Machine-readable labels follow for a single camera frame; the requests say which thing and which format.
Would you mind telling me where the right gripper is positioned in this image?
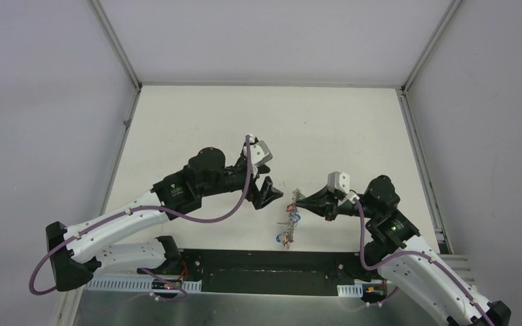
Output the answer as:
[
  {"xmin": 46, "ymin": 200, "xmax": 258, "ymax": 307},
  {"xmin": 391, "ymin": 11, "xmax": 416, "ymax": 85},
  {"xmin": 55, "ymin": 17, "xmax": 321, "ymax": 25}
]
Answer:
[{"xmin": 295, "ymin": 184, "xmax": 379, "ymax": 221}]

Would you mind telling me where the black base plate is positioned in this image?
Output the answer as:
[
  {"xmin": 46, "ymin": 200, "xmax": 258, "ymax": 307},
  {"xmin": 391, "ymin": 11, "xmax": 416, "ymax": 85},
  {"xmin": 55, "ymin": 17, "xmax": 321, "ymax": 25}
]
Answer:
[{"xmin": 152, "ymin": 249, "xmax": 381, "ymax": 296}]

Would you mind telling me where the right white cable duct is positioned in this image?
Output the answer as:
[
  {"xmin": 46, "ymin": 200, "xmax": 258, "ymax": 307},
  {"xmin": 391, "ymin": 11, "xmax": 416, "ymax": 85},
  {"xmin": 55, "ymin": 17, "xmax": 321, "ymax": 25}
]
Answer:
[{"xmin": 336, "ymin": 284, "xmax": 363, "ymax": 298}]

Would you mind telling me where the key with red tag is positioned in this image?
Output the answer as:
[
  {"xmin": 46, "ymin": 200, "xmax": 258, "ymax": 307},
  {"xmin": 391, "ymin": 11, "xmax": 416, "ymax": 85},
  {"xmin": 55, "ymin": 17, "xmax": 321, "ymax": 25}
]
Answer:
[{"xmin": 285, "ymin": 203, "xmax": 296, "ymax": 213}]

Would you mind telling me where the white cable duct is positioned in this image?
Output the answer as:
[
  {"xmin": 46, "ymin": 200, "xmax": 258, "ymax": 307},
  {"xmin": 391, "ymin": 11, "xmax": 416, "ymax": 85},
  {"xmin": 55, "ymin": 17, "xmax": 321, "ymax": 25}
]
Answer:
[
  {"xmin": 336, "ymin": 284, "xmax": 363, "ymax": 298},
  {"xmin": 85, "ymin": 276, "xmax": 177, "ymax": 293}
]

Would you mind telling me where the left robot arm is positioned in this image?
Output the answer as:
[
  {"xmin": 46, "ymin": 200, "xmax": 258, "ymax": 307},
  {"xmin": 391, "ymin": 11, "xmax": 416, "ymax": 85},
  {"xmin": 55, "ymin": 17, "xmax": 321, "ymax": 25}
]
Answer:
[{"xmin": 46, "ymin": 139, "xmax": 283, "ymax": 292}]

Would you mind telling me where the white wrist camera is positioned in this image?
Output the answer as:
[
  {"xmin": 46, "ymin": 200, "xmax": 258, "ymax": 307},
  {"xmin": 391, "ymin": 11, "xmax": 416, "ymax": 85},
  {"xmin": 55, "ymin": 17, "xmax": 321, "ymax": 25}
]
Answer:
[
  {"xmin": 326, "ymin": 171, "xmax": 350, "ymax": 194},
  {"xmin": 243, "ymin": 134, "xmax": 273, "ymax": 168}
]

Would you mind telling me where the aluminium frame rail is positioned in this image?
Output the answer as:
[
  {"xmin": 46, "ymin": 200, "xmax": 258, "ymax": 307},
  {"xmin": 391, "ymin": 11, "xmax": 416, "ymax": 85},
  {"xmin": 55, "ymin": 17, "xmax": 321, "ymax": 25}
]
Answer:
[{"xmin": 68, "ymin": 246, "xmax": 474, "ymax": 285}]

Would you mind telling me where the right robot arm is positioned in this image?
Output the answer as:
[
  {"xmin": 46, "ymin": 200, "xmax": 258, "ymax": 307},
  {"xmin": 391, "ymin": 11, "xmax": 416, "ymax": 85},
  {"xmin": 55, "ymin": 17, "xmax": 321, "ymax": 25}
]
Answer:
[{"xmin": 296, "ymin": 172, "xmax": 511, "ymax": 325}]

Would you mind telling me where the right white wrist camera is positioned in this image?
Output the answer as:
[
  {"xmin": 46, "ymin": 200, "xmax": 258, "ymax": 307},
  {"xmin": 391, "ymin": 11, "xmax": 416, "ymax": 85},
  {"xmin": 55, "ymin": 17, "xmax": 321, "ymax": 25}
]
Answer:
[{"xmin": 326, "ymin": 171, "xmax": 350, "ymax": 194}]

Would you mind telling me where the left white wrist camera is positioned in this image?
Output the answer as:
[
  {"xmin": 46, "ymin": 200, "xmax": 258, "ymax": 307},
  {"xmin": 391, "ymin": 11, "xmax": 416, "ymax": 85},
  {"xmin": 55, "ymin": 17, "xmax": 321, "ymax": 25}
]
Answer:
[{"xmin": 243, "ymin": 134, "xmax": 273, "ymax": 168}]

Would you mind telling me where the left white cable duct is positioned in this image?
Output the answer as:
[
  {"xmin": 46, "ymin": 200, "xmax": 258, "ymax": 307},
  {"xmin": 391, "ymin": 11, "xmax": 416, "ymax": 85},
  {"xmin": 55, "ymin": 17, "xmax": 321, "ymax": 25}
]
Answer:
[{"xmin": 85, "ymin": 276, "xmax": 177, "ymax": 293}]

